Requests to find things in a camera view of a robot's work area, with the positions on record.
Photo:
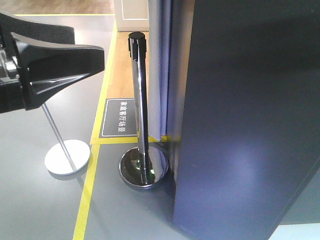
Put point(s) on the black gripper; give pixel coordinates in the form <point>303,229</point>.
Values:
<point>37,60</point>

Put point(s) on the dark floor sign mat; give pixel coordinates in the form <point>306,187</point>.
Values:
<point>119,118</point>

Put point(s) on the silver stanchion pole with base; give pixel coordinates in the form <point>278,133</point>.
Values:
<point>67,156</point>

